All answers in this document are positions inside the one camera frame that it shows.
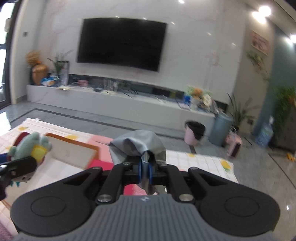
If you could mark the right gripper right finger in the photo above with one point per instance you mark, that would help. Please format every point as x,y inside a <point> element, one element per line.
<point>173,179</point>

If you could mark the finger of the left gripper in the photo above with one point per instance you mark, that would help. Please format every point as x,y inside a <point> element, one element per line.
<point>15,169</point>

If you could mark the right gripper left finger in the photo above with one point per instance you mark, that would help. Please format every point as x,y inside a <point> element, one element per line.
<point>112,183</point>

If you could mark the green plush dinosaur toy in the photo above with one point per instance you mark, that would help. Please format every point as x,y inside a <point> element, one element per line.
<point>30,145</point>

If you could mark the grey silver cloth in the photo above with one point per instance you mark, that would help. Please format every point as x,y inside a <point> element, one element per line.
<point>145,149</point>

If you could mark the red box lid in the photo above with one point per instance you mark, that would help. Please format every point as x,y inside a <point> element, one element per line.
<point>97,163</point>

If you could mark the lemon pattern checked tablecloth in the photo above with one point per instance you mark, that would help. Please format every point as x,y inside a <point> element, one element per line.
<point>52,170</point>

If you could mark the pink restaurant placemat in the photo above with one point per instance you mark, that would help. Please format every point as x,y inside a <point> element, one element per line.
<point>104,155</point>

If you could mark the orange white cardboard box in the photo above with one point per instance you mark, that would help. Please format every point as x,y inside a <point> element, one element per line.
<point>71,152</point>

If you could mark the pink trash bin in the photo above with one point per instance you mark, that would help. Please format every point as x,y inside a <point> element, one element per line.
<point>194,132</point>

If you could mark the marble TV console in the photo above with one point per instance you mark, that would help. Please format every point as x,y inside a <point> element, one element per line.
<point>140,109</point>

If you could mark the pink space heater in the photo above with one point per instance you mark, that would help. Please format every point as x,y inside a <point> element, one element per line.
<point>233,142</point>

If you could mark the grey-blue pedal bin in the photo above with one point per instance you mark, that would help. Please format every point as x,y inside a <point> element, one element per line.
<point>220,129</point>

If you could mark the teddy bear toy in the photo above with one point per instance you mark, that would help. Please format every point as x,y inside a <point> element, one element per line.
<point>197,93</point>

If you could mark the potted green plant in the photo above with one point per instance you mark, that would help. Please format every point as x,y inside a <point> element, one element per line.
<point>241,112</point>

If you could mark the golden vase with dried flowers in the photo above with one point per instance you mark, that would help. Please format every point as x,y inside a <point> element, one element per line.
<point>38,70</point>

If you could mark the blue water bottle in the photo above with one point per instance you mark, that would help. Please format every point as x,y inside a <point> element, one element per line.
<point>265,134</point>

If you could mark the grey drawer cabinet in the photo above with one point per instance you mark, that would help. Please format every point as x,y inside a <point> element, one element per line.
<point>285,139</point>

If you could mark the black wall television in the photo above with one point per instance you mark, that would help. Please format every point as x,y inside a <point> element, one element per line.
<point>122,42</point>

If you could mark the framed wall picture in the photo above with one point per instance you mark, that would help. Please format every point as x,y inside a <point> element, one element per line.
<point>259,43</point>

